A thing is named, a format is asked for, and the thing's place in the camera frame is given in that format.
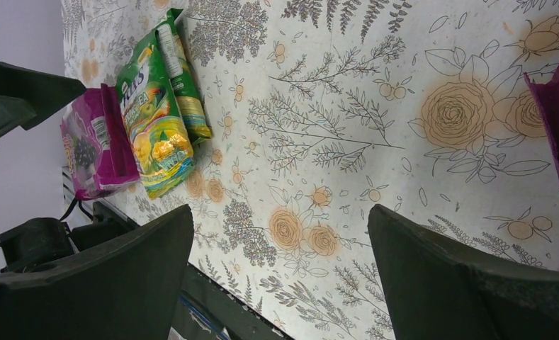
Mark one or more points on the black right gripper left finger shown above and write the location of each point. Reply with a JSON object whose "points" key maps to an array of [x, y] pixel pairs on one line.
{"points": [[125, 288]]}

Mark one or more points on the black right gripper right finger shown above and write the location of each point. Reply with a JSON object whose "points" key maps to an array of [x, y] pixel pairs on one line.
{"points": [[438, 288]]}

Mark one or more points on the green Fox's candy bag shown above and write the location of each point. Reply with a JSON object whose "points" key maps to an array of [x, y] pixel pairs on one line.
{"points": [[152, 119]]}

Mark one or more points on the purple grape candy bag left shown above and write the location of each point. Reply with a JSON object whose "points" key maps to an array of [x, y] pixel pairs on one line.
{"points": [[99, 155]]}

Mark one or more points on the green candy bag underneath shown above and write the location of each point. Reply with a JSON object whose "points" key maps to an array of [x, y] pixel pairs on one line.
{"points": [[182, 82]]}

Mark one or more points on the white floral tablecloth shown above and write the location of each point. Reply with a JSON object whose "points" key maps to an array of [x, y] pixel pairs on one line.
{"points": [[320, 110]]}

